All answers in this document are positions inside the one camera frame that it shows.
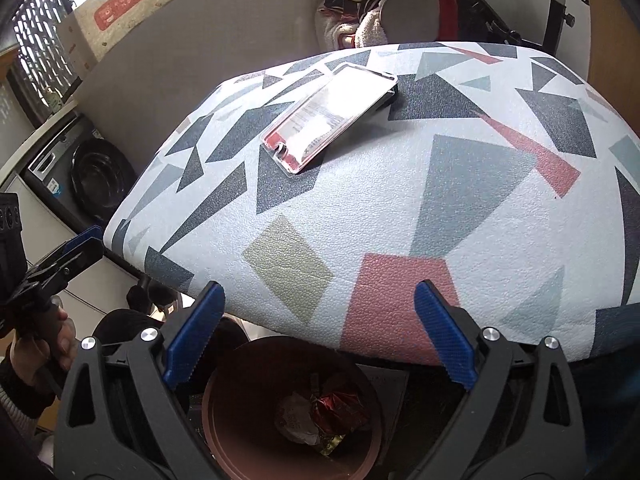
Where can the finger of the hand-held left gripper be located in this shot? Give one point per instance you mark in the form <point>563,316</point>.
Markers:
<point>80,260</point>
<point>80,238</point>

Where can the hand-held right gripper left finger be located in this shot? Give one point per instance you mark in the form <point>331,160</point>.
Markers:
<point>192,332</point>

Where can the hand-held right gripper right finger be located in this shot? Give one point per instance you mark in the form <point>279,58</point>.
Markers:
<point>445,332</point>

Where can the brown plastic bin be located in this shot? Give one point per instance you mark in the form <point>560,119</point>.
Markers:
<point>260,370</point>

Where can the red snack bag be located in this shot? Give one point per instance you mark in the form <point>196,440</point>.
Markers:
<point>340,407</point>

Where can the clear plastic blister package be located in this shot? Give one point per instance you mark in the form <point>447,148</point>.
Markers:
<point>325,115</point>

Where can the person's left forearm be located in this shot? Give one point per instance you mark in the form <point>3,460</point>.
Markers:
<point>15,407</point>

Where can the person's left hand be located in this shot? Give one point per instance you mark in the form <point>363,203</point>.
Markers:
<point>30,355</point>

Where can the grey washing machine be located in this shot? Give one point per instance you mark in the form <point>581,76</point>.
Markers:
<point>100,175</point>

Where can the black ribbed cloth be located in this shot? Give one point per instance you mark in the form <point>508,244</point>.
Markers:
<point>122,325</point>

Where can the table with geometric cloth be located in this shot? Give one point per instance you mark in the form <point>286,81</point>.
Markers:
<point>380,200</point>

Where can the person's blue trouser leg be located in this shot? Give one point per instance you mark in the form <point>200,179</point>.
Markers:
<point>610,400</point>

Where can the patterned window grille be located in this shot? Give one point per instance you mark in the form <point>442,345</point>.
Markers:
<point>40,45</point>

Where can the cardboard box with red label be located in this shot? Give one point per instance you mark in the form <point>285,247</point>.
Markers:
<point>125,10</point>

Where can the grey chair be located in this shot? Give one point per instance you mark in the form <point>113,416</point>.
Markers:
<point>410,15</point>

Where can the wooden panel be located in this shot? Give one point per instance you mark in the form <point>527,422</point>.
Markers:
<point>612,35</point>

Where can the exercise bike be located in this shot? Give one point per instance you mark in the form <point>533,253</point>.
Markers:
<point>557,10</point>

